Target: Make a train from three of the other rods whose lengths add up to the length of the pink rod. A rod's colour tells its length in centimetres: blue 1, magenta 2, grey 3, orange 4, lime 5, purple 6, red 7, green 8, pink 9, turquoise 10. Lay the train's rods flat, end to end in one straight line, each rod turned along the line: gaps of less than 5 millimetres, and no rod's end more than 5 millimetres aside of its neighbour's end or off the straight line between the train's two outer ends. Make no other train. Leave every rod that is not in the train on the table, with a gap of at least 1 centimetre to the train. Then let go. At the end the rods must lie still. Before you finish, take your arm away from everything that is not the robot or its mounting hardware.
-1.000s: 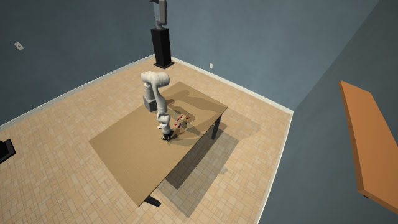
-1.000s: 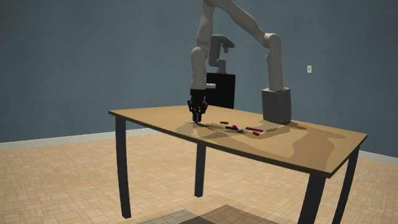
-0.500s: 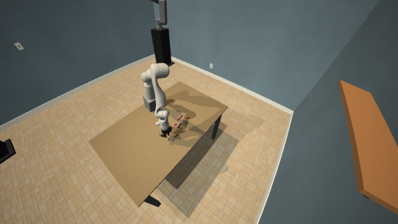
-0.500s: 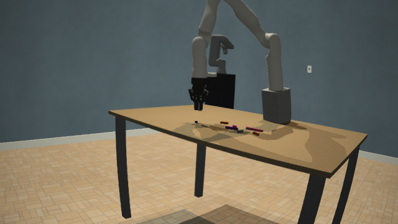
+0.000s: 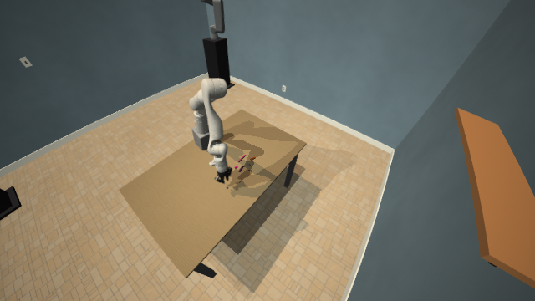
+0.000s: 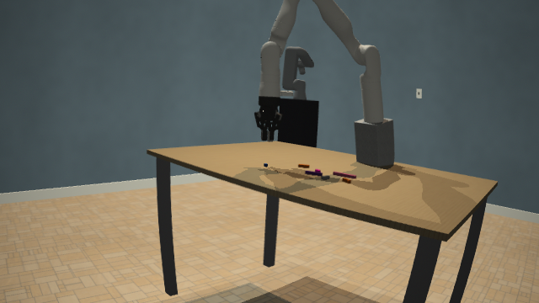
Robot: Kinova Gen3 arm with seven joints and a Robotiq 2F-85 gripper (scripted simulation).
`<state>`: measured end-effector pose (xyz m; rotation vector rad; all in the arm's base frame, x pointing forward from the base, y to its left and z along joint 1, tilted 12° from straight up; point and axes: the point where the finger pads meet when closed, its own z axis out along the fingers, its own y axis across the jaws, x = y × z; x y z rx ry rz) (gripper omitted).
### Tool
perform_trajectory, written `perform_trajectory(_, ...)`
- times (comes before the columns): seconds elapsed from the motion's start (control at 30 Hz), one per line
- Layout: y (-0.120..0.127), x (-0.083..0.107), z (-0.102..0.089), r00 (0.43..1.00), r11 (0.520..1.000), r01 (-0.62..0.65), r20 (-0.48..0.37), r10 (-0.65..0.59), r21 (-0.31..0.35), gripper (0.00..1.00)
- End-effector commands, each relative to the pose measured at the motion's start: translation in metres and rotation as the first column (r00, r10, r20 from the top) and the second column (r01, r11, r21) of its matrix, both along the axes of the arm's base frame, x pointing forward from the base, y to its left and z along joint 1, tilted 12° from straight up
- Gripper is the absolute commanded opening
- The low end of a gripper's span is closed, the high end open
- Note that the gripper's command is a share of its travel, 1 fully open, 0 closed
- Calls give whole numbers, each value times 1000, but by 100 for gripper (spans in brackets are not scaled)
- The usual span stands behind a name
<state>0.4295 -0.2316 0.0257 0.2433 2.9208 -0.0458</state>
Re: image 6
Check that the pink rod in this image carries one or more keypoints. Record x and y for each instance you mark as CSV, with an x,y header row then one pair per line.
x,y
344,175

